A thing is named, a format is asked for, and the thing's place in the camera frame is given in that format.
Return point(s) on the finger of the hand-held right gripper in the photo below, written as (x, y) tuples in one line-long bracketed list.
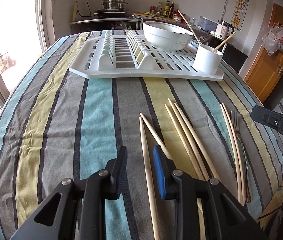
[(271, 121)]

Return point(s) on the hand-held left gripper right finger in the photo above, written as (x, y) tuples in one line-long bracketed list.
[(159, 172)]

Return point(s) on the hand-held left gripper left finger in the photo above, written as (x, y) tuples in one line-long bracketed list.
[(121, 171)]

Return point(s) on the wooden chopstick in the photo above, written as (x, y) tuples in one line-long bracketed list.
[(145, 155), (179, 132), (195, 140), (238, 155), (154, 135), (225, 41), (183, 130), (233, 155), (189, 27)]

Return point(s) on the metal fork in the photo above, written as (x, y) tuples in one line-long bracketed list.
[(236, 127)]

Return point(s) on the white utensil cup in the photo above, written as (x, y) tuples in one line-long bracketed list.
[(207, 60)]

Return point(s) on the wooden door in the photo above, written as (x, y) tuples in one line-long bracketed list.
[(261, 72)]

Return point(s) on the black panel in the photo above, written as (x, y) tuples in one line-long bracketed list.
[(236, 57)]

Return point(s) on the striped tablecloth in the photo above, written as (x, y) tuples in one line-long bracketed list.
[(56, 130)]

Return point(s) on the hanging plastic bag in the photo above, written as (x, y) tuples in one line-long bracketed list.
[(274, 40)]

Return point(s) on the white electric kettle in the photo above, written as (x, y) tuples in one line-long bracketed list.
[(222, 30)]

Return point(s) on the clear plastic container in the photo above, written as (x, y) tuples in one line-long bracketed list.
[(207, 23)]

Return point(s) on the white plastic dish rack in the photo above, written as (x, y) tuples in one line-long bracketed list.
[(94, 52)]

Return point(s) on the patterned ceramic jar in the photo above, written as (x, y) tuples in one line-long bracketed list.
[(177, 18)]

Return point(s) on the small white bowl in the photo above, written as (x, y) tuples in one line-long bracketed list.
[(166, 27)]

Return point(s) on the dark sauce bottle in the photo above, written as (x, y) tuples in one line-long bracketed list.
[(172, 10)]

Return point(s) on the green oil bottle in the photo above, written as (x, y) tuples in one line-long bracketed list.
[(167, 10)]

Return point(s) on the wooden cutting board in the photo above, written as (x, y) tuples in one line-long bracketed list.
[(144, 15)]

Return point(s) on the small clear seasoning bottle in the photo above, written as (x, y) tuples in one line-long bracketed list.
[(160, 8)]

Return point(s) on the black induction stove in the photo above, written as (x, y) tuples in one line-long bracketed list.
[(111, 13)]

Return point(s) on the red lidded jar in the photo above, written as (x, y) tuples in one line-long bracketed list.
[(153, 9)]

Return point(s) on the beige power strip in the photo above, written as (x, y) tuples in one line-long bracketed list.
[(75, 11)]

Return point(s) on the glass sliding door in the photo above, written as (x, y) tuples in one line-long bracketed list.
[(14, 42)]

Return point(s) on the steel steamer pot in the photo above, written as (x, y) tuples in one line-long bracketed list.
[(114, 2)]

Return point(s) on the giraffe wall poster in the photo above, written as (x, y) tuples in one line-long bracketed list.
[(240, 8)]

